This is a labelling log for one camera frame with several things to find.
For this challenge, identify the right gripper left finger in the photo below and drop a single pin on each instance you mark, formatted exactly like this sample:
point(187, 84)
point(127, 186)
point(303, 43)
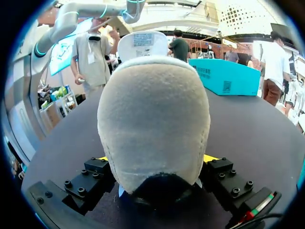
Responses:
point(82, 184)

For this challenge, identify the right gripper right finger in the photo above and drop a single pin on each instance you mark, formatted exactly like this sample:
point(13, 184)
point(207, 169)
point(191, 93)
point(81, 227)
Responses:
point(226, 181)

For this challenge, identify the beige suede shoe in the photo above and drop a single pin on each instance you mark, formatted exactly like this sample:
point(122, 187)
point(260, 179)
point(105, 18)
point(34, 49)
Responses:
point(152, 114)

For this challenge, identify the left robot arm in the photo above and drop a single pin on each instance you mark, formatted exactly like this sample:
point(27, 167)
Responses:
point(66, 22)

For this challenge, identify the teal box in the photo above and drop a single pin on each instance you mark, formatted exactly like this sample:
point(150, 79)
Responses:
point(224, 76)

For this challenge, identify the person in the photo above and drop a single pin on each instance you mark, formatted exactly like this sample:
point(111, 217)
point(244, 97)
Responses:
point(179, 48)
point(91, 64)
point(274, 69)
point(231, 56)

